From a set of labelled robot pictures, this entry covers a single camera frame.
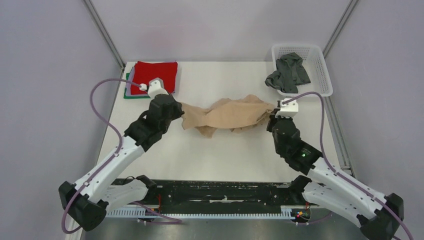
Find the folded red t shirt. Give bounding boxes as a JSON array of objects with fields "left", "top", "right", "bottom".
[{"left": 127, "top": 61, "right": 178, "bottom": 93}]

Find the white plastic basket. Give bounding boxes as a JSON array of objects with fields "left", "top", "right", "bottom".
[{"left": 271, "top": 42, "right": 333, "bottom": 98}]

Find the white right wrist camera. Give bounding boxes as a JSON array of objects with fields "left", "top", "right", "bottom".
[{"left": 275, "top": 98, "right": 299, "bottom": 118}]

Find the folded lavender t shirt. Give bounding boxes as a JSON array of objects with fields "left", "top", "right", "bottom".
[{"left": 125, "top": 61, "right": 181, "bottom": 99}]

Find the right aluminium corner post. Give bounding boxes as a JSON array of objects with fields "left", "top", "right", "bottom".
[{"left": 322, "top": 0, "right": 360, "bottom": 59}]

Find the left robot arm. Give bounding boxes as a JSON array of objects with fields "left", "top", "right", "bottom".
[{"left": 58, "top": 94, "right": 184, "bottom": 232}]

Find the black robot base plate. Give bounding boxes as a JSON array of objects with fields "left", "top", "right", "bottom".
[{"left": 140, "top": 179, "right": 306, "bottom": 215}]

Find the aluminium corner post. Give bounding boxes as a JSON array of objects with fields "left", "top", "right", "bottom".
[
  {"left": 322, "top": 0, "right": 360, "bottom": 59},
  {"left": 82, "top": 0, "right": 126, "bottom": 71}
]

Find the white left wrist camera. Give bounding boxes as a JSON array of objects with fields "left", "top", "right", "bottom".
[{"left": 139, "top": 77, "right": 169, "bottom": 99}]

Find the beige t shirt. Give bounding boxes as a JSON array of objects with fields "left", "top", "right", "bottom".
[{"left": 181, "top": 94, "right": 275, "bottom": 138}]

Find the dark grey t shirt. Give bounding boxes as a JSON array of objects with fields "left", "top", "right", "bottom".
[{"left": 264, "top": 52, "right": 311, "bottom": 94}]

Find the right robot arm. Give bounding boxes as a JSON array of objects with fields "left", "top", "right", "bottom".
[{"left": 266, "top": 113, "right": 404, "bottom": 240}]

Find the white slotted cable duct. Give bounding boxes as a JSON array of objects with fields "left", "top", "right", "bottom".
[{"left": 106, "top": 205, "right": 295, "bottom": 220}]

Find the left aluminium corner post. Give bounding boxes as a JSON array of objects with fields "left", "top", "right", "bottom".
[{"left": 82, "top": 0, "right": 126, "bottom": 71}]

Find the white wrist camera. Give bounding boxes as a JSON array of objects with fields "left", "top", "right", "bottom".
[
  {"left": 275, "top": 98, "right": 299, "bottom": 118},
  {"left": 139, "top": 77, "right": 169, "bottom": 99}
]

